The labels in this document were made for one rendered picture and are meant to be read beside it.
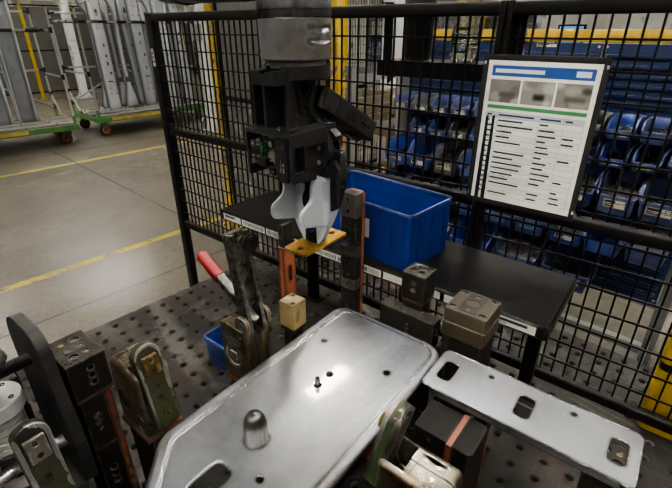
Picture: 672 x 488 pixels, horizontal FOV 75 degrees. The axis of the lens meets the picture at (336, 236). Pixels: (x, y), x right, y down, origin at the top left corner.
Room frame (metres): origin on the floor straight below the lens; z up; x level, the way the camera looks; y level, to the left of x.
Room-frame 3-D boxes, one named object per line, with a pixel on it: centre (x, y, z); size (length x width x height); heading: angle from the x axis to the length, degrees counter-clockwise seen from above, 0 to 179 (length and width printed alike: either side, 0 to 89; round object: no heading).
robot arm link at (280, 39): (0.49, 0.04, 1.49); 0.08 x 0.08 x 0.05
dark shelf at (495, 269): (0.98, -0.08, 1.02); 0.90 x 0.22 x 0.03; 52
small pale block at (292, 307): (0.65, 0.08, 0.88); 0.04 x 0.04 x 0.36; 52
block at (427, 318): (0.71, -0.14, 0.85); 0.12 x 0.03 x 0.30; 52
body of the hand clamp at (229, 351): (0.62, 0.16, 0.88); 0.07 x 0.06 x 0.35; 52
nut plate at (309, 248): (0.51, 0.03, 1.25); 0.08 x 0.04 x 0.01; 141
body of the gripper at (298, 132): (0.49, 0.05, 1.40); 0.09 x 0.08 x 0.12; 141
